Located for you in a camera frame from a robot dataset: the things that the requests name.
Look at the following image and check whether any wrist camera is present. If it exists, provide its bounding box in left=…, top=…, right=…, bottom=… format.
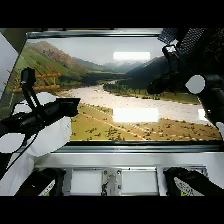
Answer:
left=161, top=43, right=182, bottom=75
left=20, top=67, right=46, bottom=115

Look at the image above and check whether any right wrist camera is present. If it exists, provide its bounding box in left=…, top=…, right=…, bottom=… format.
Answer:
left=161, top=43, right=182, bottom=75

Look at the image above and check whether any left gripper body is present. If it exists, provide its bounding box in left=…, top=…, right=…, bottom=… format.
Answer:
left=42, top=97, right=81, bottom=125

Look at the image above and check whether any white garment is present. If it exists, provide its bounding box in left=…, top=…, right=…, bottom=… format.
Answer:
left=0, top=91, right=73, bottom=197

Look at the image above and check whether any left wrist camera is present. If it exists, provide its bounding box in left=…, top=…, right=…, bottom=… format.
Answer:
left=20, top=67, right=46, bottom=115

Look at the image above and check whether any silver frame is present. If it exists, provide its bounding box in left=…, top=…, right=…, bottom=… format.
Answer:
left=25, top=29, right=224, bottom=197

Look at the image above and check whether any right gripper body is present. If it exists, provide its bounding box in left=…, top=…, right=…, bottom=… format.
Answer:
left=146, top=71, right=186, bottom=96

